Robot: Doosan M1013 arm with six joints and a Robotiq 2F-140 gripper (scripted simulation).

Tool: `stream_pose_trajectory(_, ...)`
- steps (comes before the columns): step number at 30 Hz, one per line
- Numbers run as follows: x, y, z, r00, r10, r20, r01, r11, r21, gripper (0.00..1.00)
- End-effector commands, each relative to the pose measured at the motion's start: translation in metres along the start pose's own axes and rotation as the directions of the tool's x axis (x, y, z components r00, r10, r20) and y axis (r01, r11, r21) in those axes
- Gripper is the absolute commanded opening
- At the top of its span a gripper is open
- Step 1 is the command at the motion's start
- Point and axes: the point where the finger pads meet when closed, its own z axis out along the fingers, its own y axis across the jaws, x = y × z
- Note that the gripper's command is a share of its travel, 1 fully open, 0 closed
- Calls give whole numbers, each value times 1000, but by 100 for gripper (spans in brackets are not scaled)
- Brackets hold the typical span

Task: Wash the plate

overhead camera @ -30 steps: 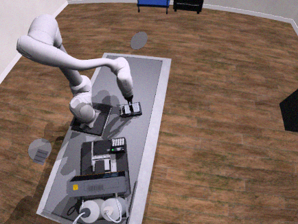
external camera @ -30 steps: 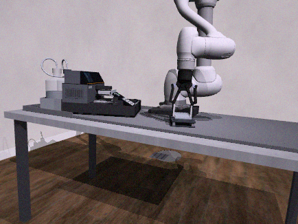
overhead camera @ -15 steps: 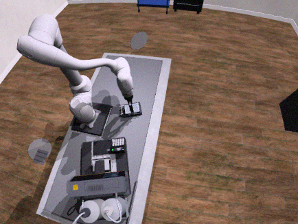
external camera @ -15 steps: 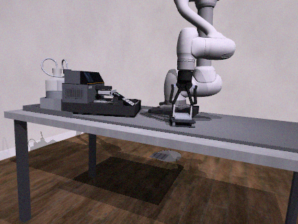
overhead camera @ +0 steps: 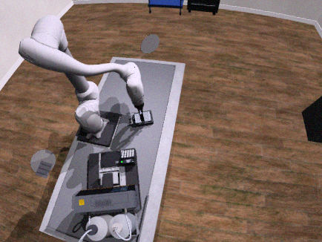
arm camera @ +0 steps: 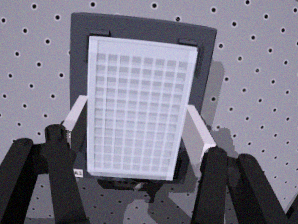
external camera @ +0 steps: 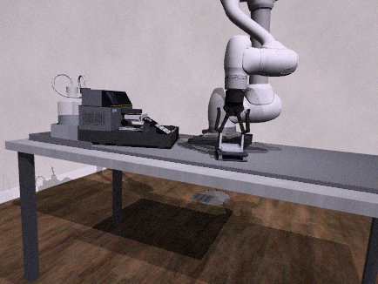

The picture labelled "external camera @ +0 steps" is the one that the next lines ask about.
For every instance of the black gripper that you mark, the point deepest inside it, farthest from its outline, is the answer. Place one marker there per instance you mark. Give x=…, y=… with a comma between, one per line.
x=233, y=109

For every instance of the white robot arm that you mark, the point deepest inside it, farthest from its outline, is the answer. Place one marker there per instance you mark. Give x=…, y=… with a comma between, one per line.
x=259, y=57

